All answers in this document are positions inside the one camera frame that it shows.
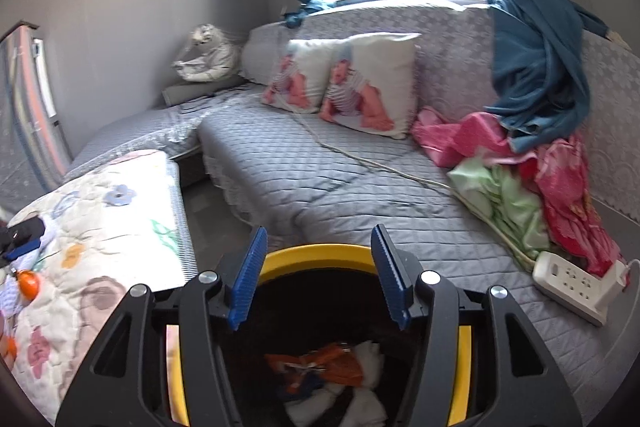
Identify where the wide blue curtain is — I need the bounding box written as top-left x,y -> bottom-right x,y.
450,0 -> 613,152

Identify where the tiger plush in plastic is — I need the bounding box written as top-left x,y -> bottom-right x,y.
172,23 -> 241,82

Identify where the orange plastic piece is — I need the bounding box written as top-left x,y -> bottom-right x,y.
17,271 -> 40,300

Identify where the light green cloth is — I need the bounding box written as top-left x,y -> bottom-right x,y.
447,154 -> 553,258

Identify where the grey bolster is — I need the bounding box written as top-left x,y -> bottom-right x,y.
162,77 -> 246,105

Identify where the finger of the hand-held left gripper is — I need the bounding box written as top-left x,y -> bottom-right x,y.
0,217 -> 47,268

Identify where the pink floral blanket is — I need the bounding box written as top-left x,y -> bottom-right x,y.
412,107 -> 626,278

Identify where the white power strip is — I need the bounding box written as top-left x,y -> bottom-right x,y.
532,251 -> 608,327

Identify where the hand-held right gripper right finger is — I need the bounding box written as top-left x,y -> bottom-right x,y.
370,223 -> 583,427

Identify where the grey floral cushion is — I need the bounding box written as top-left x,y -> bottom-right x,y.
240,22 -> 301,85

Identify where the baby print pillow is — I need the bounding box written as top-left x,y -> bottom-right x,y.
320,32 -> 422,140
261,38 -> 351,114

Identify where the yellow rimmed black bin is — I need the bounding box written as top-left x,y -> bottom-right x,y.
165,244 -> 473,427

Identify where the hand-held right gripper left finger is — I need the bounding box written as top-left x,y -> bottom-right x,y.
55,226 -> 268,427

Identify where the grey quilted sofa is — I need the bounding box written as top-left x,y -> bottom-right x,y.
62,0 -> 640,427

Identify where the striped sheet over furniture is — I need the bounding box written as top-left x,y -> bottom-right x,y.
0,24 -> 73,212

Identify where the orange snack wrapper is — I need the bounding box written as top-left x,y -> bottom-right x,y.
264,342 -> 365,388

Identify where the cartoon bear printed quilt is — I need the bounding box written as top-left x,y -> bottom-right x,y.
0,149 -> 196,425

